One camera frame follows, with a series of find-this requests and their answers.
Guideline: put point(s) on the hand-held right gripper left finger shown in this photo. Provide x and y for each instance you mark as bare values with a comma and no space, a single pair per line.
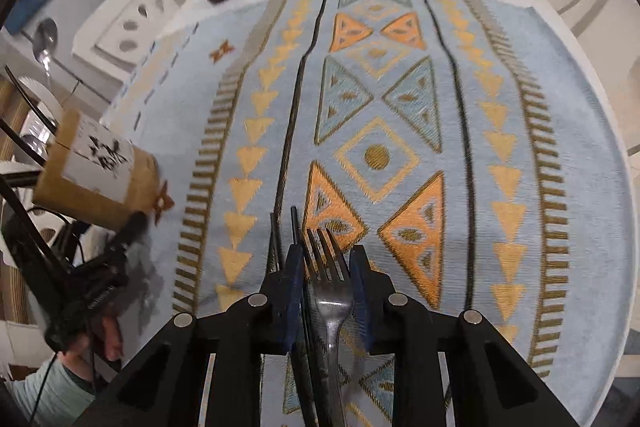
289,307

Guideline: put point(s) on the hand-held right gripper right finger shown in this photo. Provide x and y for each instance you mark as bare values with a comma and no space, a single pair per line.
361,307

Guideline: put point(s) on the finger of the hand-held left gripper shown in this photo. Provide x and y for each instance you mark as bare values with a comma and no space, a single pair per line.
134,229

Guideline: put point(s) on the silver fork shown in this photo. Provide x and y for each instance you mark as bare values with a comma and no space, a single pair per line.
330,307

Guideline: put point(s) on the bamboo utensil holder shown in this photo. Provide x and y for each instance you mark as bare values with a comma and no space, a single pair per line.
100,187

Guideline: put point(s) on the bundle of black chopsticks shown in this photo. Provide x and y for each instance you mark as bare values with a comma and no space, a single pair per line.
22,143

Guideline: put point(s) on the person's left hand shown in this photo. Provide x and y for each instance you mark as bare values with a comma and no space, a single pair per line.
112,337

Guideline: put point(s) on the silver spoon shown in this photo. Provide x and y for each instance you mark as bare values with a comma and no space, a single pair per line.
46,37
32,144

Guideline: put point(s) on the blue patterned table mat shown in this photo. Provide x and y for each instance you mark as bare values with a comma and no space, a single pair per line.
450,157

